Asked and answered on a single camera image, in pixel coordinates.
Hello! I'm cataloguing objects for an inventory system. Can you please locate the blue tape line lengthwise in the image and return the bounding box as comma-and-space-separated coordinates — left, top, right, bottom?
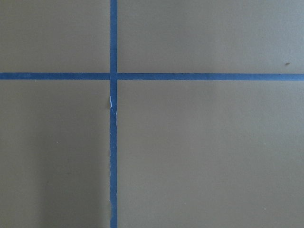
110, 0, 118, 228

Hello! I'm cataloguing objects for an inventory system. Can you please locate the blue tape line crosswise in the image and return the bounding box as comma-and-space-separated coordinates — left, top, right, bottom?
0, 73, 304, 81

